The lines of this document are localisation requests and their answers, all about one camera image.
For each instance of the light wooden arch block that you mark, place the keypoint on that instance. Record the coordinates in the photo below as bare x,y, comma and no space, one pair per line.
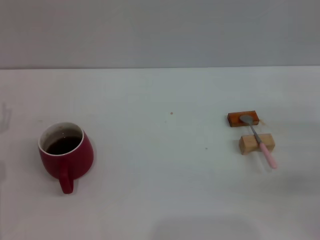
247,144

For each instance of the dark orange wooden block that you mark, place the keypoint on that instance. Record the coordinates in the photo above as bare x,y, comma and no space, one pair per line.
235,120

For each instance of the red ceramic coffee cup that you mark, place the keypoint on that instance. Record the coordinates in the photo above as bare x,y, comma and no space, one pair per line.
75,165

